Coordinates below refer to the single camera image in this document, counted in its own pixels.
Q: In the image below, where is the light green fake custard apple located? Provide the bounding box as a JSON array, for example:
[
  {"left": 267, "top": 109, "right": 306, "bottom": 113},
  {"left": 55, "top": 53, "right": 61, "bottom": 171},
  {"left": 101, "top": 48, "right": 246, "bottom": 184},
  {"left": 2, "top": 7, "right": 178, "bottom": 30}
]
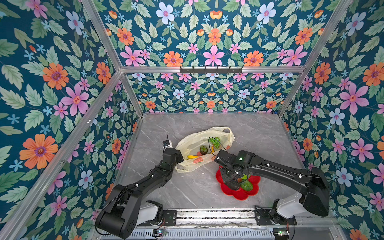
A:
[{"left": 240, "top": 180, "right": 254, "bottom": 192}]

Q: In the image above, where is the cream plastic bag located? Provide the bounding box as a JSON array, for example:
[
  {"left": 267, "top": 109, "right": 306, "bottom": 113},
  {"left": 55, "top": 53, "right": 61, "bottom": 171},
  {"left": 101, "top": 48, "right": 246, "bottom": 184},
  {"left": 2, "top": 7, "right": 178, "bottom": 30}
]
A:
[{"left": 176, "top": 127, "right": 235, "bottom": 174}]

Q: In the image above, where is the red flower-shaped plate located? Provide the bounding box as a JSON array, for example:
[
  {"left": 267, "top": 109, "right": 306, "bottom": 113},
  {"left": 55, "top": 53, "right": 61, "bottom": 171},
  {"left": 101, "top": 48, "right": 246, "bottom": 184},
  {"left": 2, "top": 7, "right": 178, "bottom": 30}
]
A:
[{"left": 216, "top": 170, "right": 261, "bottom": 201}]

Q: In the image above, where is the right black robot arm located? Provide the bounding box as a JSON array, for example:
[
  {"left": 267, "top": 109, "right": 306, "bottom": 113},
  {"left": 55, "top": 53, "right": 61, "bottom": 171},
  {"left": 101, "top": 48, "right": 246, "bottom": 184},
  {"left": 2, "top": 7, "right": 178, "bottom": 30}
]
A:
[{"left": 214, "top": 150, "right": 330, "bottom": 219}]

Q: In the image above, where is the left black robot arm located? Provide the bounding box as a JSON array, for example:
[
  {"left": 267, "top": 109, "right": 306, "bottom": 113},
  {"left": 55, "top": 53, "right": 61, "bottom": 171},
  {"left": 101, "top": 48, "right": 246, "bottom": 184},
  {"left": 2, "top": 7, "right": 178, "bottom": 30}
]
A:
[{"left": 95, "top": 148, "right": 184, "bottom": 239}]

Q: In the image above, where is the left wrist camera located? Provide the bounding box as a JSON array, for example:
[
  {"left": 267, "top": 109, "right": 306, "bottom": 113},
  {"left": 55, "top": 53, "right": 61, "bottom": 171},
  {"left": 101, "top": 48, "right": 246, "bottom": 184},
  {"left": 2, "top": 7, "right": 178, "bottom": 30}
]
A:
[{"left": 163, "top": 140, "right": 173, "bottom": 150}]

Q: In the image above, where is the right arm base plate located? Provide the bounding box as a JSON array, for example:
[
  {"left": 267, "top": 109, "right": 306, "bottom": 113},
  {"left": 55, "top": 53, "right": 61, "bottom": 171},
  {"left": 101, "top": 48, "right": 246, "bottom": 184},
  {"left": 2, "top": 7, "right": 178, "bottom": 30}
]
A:
[{"left": 254, "top": 199, "right": 297, "bottom": 226}]

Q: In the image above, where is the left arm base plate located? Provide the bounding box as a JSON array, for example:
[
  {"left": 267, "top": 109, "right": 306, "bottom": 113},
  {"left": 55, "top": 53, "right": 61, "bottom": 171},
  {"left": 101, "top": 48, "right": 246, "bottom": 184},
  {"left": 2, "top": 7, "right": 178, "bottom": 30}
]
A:
[{"left": 137, "top": 210, "right": 178, "bottom": 227}]

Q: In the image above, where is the aluminium mounting rail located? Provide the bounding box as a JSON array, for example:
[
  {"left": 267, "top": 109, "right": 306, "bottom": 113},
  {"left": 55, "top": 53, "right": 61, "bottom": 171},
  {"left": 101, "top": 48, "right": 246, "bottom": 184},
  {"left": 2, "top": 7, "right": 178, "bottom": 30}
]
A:
[{"left": 89, "top": 207, "right": 346, "bottom": 240}]

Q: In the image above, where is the black hook rail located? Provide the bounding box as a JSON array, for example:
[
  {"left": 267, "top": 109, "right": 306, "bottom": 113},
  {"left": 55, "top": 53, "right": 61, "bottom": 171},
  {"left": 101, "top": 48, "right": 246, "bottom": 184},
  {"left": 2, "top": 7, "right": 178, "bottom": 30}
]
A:
[{"left": 179, "top": 66, "right": 243, "bottom": 75}]

